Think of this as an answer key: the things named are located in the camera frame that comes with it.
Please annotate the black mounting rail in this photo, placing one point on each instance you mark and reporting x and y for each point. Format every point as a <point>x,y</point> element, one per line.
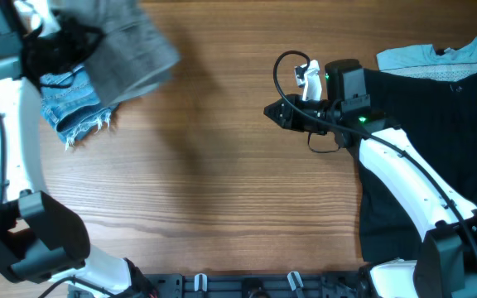
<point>293,284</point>

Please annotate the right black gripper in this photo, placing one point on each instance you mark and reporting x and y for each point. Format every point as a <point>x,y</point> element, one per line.
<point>289,119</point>

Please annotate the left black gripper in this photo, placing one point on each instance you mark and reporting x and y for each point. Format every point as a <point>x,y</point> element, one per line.
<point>69,32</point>

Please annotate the light blue shirt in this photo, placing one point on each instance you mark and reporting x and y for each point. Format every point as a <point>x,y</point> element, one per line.
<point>426,62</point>

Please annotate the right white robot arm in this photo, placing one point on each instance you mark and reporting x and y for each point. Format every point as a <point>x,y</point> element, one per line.
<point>446,222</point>

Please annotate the grey shorts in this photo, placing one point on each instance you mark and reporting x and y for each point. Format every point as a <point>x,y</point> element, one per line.
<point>134,58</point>

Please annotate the folded blue denim shorts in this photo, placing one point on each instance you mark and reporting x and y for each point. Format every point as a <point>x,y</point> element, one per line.
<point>71,106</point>

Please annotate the black shorts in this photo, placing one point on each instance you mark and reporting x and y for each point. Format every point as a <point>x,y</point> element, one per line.
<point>440,120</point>

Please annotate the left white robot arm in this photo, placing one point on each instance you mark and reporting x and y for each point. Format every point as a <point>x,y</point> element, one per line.
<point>40,239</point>

